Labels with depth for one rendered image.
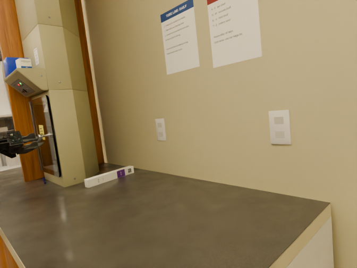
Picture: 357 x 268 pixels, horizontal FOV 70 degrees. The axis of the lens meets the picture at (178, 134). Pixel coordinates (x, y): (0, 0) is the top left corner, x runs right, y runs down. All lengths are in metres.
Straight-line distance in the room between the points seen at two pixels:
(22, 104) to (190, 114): 0.99
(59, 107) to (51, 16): 0.43
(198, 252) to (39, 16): 1.20
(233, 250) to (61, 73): 1.10
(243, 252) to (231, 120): 0.54
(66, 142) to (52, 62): 0.38
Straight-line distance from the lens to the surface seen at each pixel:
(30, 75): 1.34
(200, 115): 1.11
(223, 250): 0.63
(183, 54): 1.17
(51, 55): 1.38
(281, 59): 0.91
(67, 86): 1.38
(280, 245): 0.65
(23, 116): 1.69
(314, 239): 0.79
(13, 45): 1.74
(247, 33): 0.98
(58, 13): 1.46
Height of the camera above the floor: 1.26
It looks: 6 degrees down
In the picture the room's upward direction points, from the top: 6 degrees counter-clockwise
